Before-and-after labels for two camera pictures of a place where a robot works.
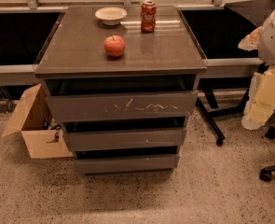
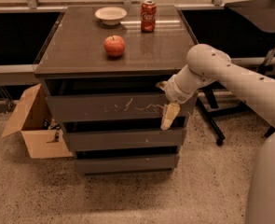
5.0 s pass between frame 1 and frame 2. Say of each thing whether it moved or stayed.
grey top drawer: stayed
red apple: stayed
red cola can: stayed
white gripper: moved
